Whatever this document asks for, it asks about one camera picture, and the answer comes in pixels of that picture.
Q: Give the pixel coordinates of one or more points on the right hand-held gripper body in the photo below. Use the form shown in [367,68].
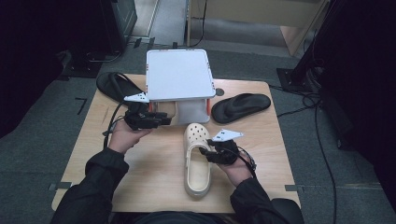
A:
[225,152]

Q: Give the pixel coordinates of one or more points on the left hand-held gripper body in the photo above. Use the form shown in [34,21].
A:
[138,116]

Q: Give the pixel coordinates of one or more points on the black flip-flop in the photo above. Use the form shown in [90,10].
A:
[115,85]
[239,107]

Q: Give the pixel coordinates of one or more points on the white two-tier shoe rack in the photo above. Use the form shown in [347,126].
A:
[180,74]

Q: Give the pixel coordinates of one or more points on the person's left hand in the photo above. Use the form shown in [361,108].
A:
[127,137]

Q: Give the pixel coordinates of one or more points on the person's right hand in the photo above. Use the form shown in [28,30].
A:
[238,172]

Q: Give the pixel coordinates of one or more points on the black round table cap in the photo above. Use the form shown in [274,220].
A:
[219,91]

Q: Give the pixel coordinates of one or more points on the person's torso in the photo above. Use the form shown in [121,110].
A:
[174,217]

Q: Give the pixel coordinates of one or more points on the grey tape strip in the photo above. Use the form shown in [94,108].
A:
[294,188]
[60,186]

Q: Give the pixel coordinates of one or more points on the person's right leg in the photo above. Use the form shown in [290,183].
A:
[286,208]

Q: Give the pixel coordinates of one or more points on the black cabinet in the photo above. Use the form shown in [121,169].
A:
[106,25]

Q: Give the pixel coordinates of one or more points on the black metal stand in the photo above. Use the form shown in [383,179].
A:
[299,74]

